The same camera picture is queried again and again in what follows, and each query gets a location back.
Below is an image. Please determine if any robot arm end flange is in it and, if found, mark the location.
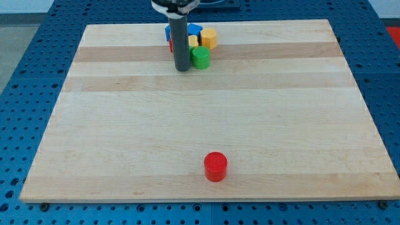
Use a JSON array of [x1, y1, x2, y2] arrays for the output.
[[151, 0, 200, 18]]

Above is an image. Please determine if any red star block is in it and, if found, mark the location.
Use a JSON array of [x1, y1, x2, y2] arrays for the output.
[[169, 38, 173, 53]]

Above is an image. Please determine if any red cylinder block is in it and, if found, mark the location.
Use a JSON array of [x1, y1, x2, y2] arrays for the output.
[[204, 152, 228, 182]]

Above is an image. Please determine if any green cylinder block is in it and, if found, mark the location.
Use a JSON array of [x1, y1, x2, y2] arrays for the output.
[[192, 46, 210, 69]]

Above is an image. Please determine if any green block behind rod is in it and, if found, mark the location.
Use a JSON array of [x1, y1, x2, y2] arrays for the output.
[[189, 46, 194, 63]]

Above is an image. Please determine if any small yellow block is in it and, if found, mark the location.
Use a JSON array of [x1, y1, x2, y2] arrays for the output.
[[188, 35, 199, 48]]

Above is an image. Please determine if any yellow hexagon block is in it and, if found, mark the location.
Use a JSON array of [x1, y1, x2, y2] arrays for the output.
[[201, 27, 218, 51]]

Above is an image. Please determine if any wooden board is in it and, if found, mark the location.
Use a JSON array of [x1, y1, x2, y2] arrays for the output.
[[20, 19, 399, 203]]

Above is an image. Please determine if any blue pentagon block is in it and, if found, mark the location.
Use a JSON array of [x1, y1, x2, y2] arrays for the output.
[[187, 23, 203, 37]]

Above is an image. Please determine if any blue cube block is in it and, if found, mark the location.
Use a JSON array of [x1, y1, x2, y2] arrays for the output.
[[164, 25, 171, 42]]

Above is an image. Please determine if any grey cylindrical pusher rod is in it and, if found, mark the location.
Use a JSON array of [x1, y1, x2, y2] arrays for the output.
[[169, 16, 191, 72]]

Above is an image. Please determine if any red object at right edge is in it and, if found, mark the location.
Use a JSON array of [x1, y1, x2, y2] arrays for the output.
[[386, 26, 400, 48]]

